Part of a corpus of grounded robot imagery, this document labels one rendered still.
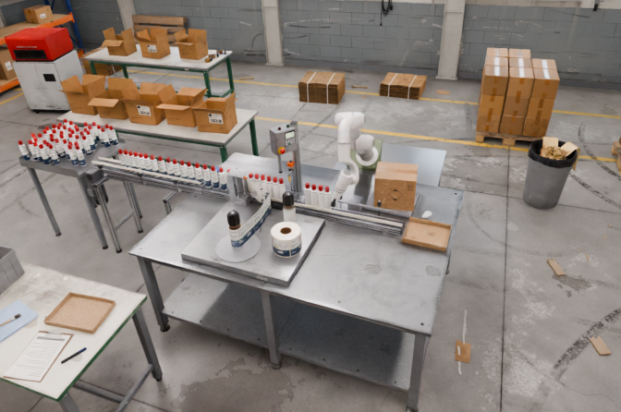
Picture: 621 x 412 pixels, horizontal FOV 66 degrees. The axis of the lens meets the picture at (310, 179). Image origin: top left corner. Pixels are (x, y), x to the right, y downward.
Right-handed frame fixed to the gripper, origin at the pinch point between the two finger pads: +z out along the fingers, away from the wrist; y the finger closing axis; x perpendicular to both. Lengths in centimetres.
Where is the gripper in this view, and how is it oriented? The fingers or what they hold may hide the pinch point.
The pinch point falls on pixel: (333, 204)
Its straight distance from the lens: 352.7
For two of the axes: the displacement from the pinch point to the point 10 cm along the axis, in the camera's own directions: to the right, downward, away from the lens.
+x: 8.9, 4.4, -1.3
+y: -3.7, 5.1, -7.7
